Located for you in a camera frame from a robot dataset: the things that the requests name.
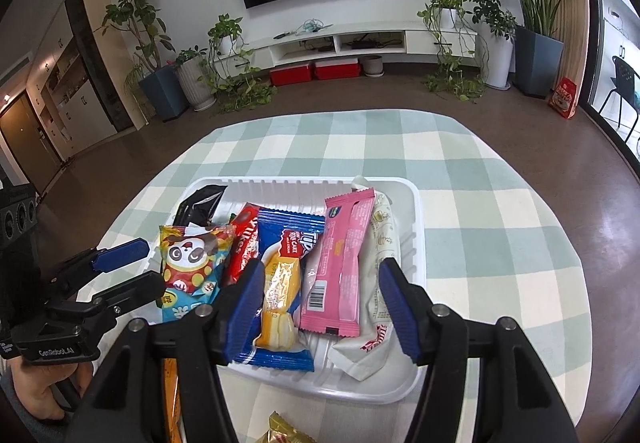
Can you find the orange snack packet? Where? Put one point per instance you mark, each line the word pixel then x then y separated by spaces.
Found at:
pixel 171 400

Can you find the red Mylikes snack bag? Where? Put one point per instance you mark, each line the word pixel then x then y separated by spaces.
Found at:
pixel 245 244

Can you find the white tv console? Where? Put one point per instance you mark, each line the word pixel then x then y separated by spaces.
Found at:
pixel 403 38

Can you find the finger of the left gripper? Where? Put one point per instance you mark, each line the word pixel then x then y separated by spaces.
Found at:
pixel 129 295
pixel 120 255

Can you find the black balcony chair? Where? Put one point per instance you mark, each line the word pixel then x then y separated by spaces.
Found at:
pixel 625 87

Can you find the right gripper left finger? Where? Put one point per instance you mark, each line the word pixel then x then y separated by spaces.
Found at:
pixel 125 399

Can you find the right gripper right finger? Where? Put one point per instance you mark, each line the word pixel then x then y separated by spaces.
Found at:
pixel 517 400

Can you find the red storage box right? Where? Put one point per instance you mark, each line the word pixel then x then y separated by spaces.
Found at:
pixel 337 68

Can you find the gold foil snack packet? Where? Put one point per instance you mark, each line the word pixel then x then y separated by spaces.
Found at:
pixel 281 431

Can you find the pink wafer snack bar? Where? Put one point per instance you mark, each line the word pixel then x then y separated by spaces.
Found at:
pixel 331 306

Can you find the tall plant blue pot left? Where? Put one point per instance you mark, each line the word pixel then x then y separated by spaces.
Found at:
pixel 151 81

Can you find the panda print snack bag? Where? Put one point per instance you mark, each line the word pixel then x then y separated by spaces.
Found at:
pixel 192 260

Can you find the small round pot under console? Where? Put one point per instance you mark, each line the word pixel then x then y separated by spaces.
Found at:
pixel 372 66

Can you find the long black snack package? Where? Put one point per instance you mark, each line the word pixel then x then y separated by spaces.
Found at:
pixel 199 208

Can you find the red gift box on floor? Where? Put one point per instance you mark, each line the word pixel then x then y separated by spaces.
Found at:
pixel 564 98

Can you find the trailing plant right of console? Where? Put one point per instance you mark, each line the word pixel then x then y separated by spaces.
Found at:
pixel 448 24

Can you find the plant in white pot right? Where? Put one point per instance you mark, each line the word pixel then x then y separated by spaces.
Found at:
pixel 495 39

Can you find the blue yellow cake package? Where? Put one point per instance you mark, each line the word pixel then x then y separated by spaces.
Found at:
pixel 284 239

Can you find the person's left hand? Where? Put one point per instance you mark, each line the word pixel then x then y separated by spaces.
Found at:
pixel 33 385

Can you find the red storage box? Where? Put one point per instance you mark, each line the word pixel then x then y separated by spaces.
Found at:
pixel 292 74
pixel 337 68

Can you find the red storage box left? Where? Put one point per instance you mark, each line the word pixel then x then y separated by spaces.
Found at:
pixel 292 74

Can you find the plant in white ribbed pot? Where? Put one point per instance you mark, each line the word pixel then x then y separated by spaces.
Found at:
pixel 190 71

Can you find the trailing pothos plant on console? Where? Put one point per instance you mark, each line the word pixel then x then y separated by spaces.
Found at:
pixel 229 69

